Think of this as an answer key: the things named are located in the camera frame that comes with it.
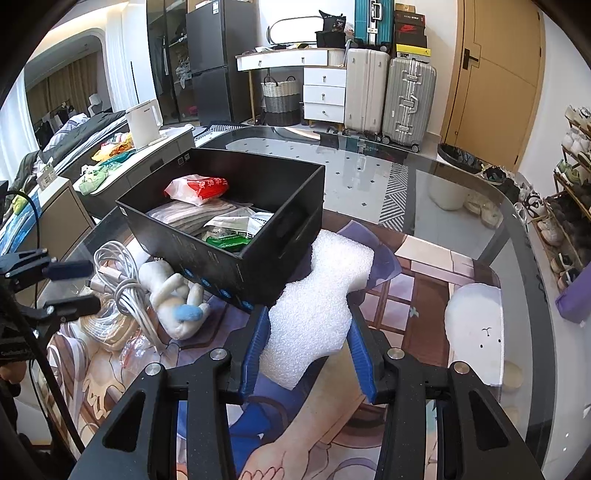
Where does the purple translucent sheet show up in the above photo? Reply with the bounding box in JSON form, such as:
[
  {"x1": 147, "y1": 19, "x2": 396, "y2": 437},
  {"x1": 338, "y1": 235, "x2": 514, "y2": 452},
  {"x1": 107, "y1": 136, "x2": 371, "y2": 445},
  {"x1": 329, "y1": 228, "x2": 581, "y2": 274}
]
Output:
[{"x1": 335, "y1": 220, "x2": 402, "y2": 291}]

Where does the oval mirror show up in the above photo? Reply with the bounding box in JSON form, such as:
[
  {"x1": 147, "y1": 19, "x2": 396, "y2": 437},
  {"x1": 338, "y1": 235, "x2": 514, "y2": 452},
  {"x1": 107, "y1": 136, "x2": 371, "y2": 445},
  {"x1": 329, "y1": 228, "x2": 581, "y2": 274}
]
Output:
[{"x1": 267, "y1": 16, "x2": 324, "y2": 47}]

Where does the gold shoe rack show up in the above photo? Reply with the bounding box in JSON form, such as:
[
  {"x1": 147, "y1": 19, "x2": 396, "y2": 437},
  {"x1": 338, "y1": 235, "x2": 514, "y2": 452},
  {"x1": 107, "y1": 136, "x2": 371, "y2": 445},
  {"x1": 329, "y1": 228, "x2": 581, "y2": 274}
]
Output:
[{"x1": 551, "y1": 106, "x2": 591, "y2": 296}]

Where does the wooden door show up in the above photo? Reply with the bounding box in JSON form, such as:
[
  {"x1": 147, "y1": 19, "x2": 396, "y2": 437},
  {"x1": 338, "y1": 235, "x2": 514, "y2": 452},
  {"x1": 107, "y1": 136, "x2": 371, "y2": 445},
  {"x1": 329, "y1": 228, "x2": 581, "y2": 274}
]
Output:
[{"x1": 441, "y1": 0, "x2": 546, "y2": 158}]

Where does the white foam piece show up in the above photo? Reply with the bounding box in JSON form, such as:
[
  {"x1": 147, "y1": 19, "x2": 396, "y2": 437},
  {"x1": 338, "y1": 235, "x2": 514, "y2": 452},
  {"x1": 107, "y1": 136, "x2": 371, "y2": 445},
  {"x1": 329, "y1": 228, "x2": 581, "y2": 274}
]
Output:
[{"x1": 261, "y1": 229, "x2": 375, "y2": 391}]

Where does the shoe rack with shoes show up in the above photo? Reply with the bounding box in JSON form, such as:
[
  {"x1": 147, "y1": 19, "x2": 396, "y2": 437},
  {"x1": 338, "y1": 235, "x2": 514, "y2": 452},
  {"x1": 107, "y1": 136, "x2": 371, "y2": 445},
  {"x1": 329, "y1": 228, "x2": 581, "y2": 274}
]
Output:
[{"x1": 462, "y1": 105, "x2": 591, "y2": 296}]

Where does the black white zigzag rug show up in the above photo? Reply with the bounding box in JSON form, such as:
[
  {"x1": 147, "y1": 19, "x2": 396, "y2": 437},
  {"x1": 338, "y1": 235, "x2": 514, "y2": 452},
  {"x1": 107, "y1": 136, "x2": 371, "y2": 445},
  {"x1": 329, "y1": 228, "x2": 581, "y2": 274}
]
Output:
[{"x1": 194, "y1": 121, "x2": 411, "y2": 220}]

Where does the white curtain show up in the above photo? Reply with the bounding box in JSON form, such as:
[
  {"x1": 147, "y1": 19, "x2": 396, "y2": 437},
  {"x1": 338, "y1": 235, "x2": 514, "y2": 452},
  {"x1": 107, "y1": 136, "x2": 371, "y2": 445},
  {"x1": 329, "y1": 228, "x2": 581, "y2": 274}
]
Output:
[{"x1": 104, "y1": 18, "x2": 153, "y2": 114}]

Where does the glass door wardrobe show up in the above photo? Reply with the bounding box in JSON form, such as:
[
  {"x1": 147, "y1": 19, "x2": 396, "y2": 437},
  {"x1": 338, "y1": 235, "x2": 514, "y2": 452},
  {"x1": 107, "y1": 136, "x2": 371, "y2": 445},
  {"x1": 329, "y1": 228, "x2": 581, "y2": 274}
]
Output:
[{"x1": 147, "y1": 0, "x2": 195, "y2": 121}]

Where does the woven laundry basket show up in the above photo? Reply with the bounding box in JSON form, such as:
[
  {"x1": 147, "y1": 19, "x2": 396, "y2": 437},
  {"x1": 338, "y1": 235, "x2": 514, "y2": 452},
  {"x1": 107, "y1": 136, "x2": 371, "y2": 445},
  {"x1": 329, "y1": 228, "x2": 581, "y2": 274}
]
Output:
[{"x1": 261, "y1": 76, "x2": 303, "y2": 127}]

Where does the printed desk mat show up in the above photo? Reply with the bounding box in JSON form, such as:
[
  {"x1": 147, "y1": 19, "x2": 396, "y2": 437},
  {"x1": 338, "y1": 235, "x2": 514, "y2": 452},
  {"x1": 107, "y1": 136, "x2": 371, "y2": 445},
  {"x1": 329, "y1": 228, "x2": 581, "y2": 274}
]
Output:
[{"x1": 44, "y1": 217, "x2": 504, "y2": 480}]

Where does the grey striped cloth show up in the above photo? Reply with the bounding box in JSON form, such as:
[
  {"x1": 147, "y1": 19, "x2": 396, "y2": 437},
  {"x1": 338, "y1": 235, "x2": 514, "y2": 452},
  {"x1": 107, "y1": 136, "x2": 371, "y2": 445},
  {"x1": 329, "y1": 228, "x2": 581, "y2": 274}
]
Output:
[{"x1": 147, "y1": 199, "x2": 241, "y2": 234}]

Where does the black shoe box red logo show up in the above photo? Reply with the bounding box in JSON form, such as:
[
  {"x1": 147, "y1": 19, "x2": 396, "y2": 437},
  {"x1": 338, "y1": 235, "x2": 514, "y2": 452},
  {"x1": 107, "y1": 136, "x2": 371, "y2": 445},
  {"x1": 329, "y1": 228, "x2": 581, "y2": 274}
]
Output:
[{"x1": 394, "y1": 23, "x2": 428, "y2": 48}]

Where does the white blue plush toy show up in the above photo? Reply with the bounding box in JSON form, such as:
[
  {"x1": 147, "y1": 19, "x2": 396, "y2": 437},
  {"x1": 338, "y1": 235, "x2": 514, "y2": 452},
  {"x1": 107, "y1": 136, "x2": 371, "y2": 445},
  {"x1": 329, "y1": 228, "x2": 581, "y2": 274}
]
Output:
[{"x1": 139, "y1": 261, "x2": 214, "y2": 341}]

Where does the black bag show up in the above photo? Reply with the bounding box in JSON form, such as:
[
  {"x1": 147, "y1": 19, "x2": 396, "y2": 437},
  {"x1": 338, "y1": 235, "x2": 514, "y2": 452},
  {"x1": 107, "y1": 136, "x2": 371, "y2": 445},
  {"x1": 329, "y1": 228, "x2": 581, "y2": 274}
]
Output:
[{"x1": 315, "y1": 9, "x2": 349, "y2": 49}]

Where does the black storage box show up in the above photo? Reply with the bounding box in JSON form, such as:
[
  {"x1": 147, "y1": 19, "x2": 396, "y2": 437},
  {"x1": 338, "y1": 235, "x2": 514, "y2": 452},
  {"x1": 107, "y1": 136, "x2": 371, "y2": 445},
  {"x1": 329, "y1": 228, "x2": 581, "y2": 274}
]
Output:
[{"x1": 115, "y1": 148, "x2": 326, "y2": 311}]

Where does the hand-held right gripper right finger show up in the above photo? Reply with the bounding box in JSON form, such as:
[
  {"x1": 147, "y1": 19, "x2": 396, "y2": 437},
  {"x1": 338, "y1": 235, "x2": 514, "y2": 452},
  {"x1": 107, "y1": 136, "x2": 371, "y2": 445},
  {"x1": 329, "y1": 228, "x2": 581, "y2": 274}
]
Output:
[{"x1": 346, "y1": 316, "x2": 548, "y2": 480}]

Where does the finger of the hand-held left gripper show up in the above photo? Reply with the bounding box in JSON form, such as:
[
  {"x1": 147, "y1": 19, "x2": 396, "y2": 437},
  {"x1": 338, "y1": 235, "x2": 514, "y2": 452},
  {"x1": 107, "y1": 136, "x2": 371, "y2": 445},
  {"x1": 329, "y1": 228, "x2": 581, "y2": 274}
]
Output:
[
  {"x1": 25, "y1": 294, "x2": 101, "y2": 325},
  {"x1": 0, "y1": 249, "x2": 95, "y2": 289}
]

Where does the green white packet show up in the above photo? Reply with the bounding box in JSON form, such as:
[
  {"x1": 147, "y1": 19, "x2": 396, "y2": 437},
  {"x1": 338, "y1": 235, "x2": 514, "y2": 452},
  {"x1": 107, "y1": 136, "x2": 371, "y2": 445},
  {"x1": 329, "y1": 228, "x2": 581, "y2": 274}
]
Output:
[{"x1": 202, "y1": 208, "x2": 274, "y2": 252}]

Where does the red white packet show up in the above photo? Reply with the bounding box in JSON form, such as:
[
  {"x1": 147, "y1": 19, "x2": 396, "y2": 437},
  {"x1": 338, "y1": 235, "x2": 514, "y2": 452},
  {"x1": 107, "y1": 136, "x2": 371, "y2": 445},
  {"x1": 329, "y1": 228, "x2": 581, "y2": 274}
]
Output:
[{"x1": 164, "y1": 174, "x2": 229, "y2": 207}]

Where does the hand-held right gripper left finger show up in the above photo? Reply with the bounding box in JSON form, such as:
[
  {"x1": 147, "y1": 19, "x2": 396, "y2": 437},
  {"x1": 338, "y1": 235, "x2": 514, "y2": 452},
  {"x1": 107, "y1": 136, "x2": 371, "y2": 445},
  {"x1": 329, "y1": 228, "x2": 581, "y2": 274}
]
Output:
[{"x1": 69, "y1": 305, "x2": 271, "y2": 480}]

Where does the white braided cable coil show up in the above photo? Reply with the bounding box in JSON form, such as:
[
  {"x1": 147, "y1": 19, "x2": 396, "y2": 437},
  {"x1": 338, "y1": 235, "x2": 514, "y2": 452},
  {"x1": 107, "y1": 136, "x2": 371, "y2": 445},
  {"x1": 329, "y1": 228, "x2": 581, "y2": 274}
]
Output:
[{"x1": 81, "y1": 300, "x2": 164, "y2": 365}]

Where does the black cable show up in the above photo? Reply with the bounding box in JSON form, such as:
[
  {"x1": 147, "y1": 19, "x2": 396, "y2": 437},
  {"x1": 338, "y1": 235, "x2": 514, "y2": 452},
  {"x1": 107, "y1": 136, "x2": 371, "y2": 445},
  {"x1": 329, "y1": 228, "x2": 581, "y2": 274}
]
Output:
[{"x1": 7, "y1": 189, "x2": 86, "y2": 462}]

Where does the white stool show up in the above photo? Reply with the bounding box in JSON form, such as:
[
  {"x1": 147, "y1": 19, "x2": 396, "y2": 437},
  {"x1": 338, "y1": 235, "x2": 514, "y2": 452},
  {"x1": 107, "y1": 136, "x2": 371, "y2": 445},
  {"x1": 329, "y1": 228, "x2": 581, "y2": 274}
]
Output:
[{"x1": 444, "y1": 282, "x2": 506, "y2": 388}]

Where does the silver suitcase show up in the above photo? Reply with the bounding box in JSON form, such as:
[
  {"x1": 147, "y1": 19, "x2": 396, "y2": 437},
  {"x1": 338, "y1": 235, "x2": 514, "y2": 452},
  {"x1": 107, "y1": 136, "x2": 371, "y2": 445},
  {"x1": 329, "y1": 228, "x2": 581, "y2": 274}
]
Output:
[{"x1": 381, "y1": 58, "x2": 437, "y2": 153}]

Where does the beige cabinet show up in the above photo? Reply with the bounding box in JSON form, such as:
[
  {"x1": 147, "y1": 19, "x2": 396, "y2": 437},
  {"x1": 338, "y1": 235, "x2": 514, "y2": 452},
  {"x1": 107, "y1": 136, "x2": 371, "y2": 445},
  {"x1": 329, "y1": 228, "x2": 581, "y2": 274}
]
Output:
[{"x1": 0, "y1": 180, "x2": 95, "y2": 259}]

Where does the white suitcase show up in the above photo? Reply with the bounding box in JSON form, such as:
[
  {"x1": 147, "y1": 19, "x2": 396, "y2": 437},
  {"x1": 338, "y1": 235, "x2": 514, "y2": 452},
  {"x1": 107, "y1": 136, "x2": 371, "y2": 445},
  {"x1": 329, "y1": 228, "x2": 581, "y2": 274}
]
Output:
[{"x1": 344, "y1": 47, "x2": 391, "y2": 137}]

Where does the black refrigerator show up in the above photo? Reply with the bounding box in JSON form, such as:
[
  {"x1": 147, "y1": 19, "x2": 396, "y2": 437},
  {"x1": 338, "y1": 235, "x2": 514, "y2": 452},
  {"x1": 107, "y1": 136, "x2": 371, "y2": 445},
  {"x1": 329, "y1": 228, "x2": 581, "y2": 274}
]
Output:
[{"x1": 185, "y1": 0, "x2": 257, "y2": 126}]

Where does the white vanity desk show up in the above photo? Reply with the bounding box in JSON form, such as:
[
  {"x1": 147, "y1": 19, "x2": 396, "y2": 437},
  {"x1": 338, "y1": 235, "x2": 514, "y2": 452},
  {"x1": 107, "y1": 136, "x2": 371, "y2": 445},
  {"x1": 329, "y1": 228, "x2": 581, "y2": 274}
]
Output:
[{"x1": 235, "y1": 48, "x2": 347, "y2": 125}]

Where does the bed with dark blanket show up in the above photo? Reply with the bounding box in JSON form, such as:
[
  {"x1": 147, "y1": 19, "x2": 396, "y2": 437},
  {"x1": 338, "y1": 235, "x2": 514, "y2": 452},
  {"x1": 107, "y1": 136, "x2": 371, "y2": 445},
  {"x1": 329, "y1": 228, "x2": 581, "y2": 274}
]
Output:
[{"x1": 14, "y1": 111, "x2": 130, "y2": 185}]

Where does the white electric kettle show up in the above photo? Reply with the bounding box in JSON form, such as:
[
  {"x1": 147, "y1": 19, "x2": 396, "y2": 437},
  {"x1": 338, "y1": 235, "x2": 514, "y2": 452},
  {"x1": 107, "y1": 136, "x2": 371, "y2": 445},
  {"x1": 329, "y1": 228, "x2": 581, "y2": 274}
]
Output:
[{"x1": 126, "y1": 99, "x2": 164, "y2": 151}]

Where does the purple bag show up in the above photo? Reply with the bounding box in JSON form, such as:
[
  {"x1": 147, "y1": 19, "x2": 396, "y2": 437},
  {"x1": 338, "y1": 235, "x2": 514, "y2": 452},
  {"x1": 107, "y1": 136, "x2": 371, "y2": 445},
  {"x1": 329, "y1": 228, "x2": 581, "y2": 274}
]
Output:
[{"x1": 554, "y1": 263, "x2": 591, "y2": 324}]

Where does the teal suitcase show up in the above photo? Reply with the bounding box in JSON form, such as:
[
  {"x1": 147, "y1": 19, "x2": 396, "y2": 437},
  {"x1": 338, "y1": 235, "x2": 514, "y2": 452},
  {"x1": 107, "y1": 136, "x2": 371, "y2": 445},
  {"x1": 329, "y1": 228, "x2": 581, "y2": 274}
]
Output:
[{"x1": 353, "y1": 0, "x2": 397, "y2": 49}]

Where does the white cable bundle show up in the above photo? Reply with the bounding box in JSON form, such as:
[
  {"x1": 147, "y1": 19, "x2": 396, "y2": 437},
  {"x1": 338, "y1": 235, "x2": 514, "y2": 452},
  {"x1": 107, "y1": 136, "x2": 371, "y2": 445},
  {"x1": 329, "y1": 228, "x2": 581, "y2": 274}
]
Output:
[{"x1": 92, "y1": 240, "x2": 167, "y2": 352}]

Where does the pile of colourful packets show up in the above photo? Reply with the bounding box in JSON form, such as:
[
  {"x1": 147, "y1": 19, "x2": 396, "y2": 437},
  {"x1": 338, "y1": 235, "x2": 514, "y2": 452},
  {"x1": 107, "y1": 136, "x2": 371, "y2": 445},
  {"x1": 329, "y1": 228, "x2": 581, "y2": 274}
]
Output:
[{"x1": 78, "y1": 133, "x2": 137, "y2": 195}]

